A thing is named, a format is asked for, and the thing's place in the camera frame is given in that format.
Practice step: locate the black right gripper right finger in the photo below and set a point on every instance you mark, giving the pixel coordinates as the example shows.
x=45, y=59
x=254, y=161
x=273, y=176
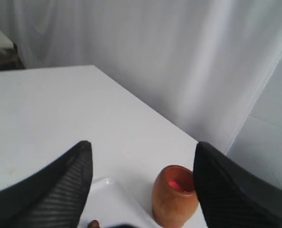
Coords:
x=230, y=196

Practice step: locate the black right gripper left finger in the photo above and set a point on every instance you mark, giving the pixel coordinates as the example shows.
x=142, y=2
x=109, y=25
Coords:
x=54, y=197

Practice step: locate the dark wooden pestle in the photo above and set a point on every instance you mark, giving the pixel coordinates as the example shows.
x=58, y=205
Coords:
x=93, y=224

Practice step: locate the wooden mortar cup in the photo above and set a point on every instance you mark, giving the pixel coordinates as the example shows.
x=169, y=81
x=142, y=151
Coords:
x=171, y=208

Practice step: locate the white rectangular tray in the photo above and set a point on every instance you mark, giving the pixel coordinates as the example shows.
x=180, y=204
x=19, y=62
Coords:
x=111, y=206

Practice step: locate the white background curtain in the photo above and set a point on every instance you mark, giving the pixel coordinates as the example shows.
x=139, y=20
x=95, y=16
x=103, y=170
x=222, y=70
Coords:
x=203, y=64

